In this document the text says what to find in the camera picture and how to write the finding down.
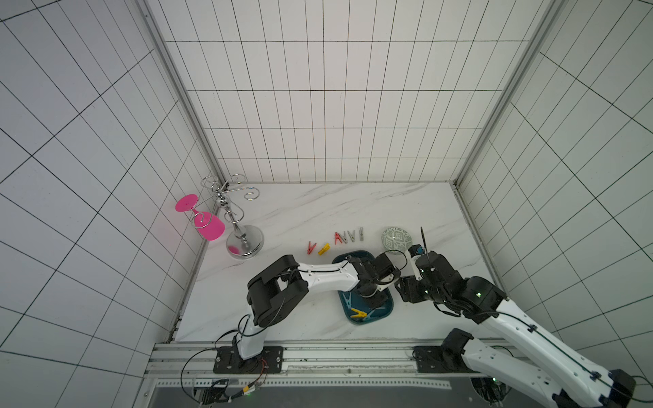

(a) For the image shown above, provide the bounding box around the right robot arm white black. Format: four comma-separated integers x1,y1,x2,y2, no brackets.
396,245,636,407

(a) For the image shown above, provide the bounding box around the aluminium mounting rail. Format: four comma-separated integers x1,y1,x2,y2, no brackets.
145,340,557,391

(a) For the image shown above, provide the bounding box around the pink wine glass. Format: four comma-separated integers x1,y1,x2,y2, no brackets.
175,194,226,241

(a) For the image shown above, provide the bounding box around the chrome glass holder stand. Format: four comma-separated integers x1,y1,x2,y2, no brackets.
202,173,265,259

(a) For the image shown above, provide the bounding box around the teal plastic storage box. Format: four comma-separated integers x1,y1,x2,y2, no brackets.
332,251,396,325

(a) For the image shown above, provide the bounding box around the teal clothespin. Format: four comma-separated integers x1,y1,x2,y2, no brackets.
367,308,391,321
338,292,352,313

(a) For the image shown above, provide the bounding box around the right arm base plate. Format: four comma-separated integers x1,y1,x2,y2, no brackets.
413,346,474,374

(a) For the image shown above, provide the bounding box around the yellow clothespin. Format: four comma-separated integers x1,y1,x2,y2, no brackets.
350,308,369,322
318,243,331,256

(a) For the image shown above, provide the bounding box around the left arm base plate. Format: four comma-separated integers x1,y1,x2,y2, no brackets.
213,346,285,374

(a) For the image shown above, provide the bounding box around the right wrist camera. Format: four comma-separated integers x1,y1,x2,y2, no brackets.
407,244,425,281

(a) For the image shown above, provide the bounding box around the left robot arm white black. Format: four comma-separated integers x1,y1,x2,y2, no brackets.
235,253,401,360

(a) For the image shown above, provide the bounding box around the green patterned ceramic bowl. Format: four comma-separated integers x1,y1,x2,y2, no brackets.
381,227,413,253

